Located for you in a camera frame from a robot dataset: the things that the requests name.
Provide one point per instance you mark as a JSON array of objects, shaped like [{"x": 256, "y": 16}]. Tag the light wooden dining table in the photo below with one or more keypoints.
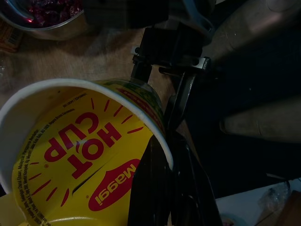
[{"x": 82, "y": 61}]

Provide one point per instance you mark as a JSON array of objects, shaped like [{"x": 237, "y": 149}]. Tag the yellow Maggi noodle cup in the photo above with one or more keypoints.
[{"x": 82, "y": 141}]

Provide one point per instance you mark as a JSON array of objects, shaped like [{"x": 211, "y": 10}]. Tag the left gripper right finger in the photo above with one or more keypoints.
[{"x": 197, "y": 200}]

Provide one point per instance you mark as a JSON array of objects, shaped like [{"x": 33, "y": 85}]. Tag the steel mixing bowl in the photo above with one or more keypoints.
[{"x": 61, "y": 31}]

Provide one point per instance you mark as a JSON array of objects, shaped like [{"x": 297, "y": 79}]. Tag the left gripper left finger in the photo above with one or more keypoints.
[{"x": 152, "y": 188}]

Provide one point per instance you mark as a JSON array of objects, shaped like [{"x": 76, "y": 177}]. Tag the red candy heap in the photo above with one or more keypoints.
[{"x": 51, "y": 11}]

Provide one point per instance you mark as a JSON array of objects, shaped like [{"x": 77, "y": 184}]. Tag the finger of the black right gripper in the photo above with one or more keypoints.
[
  {"x": 182, "y": 99},
  {"x": 141, "y": 73}
]

